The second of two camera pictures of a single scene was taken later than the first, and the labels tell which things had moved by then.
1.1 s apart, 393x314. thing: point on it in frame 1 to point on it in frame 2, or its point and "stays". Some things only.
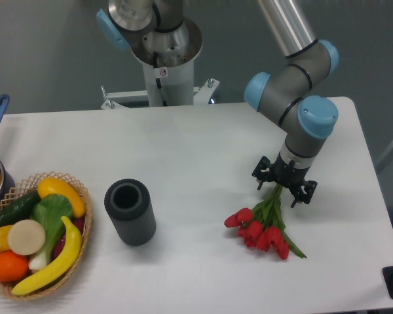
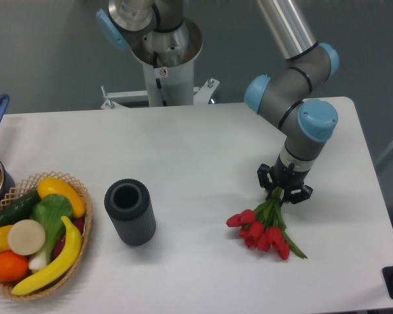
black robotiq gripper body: (286, 174) stays
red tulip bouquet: (264, 226) stays
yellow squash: (51, 186) stays
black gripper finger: (262, 172) to (266, 178)
